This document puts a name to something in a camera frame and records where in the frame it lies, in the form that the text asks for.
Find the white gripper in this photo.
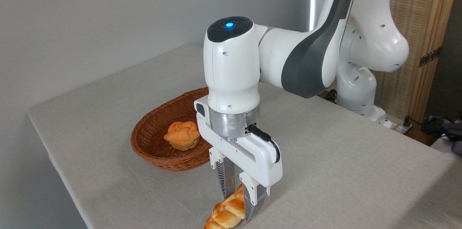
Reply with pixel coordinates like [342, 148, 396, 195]
[194, 99, 283, 221]

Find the long braided bread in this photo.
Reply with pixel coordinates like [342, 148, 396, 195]
[204, 183, 247, 229]

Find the brown oval wicker basket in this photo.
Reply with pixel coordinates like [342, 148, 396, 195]
[131, 87, 213, 172]

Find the round flower-shaped bun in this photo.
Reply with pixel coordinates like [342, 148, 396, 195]
[163, 121, 201, 151]

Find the grey linen tablecloth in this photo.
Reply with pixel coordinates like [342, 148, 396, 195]
[27, 45, 462, 229]

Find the dark brown wooden slat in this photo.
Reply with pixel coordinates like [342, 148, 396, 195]
[405, 129, 439, 146]
[317, 91, 337, 104]

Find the white power strip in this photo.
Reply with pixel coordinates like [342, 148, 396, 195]
[383, 119, 414, 135]

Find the dark grey bag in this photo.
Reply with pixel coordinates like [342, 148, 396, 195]
[422, 115, 462, 156]

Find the dark metal screen hinge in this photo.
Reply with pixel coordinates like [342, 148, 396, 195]
[419, 47, 441, 68]

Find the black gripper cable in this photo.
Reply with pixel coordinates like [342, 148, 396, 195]
[247, 124, 281, 163]

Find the black power cable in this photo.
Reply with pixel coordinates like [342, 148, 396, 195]
[403, 115, 462, 133]

